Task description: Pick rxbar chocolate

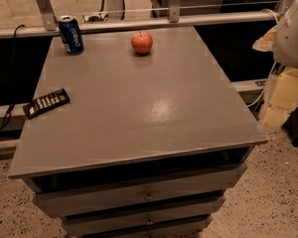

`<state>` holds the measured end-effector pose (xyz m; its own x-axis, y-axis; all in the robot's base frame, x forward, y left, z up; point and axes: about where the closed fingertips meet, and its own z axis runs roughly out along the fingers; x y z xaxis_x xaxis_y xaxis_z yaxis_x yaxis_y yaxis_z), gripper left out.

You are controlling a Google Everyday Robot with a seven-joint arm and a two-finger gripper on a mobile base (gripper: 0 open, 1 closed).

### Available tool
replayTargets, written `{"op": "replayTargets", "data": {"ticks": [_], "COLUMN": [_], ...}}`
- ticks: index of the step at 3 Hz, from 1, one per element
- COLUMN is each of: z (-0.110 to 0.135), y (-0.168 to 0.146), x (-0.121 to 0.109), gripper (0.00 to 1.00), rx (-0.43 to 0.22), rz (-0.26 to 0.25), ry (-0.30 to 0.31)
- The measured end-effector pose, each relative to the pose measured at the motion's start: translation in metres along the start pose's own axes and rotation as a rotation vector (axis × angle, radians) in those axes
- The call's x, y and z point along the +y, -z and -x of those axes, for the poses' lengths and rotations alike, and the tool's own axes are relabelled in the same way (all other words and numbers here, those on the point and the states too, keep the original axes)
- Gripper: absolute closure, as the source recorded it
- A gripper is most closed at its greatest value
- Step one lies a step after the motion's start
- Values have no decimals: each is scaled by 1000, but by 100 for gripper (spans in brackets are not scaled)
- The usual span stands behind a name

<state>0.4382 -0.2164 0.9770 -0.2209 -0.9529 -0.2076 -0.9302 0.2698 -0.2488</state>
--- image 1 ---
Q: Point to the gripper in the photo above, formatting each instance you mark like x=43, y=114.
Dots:
x=290, y=42

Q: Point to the black rxbar chocolate bar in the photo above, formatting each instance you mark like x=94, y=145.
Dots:
x=46, y=103

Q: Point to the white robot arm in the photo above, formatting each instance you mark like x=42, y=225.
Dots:
x=285, y=50

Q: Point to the grey metal railing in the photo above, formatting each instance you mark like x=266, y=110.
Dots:
x=36, y=18

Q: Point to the grey drawer cabinet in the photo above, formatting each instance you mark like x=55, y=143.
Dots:
x=146, y=147

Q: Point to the red apple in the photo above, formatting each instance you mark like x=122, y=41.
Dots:
x=142, y=42

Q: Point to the blue Pepsi soda can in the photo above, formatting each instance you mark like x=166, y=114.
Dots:
x=70, y=34

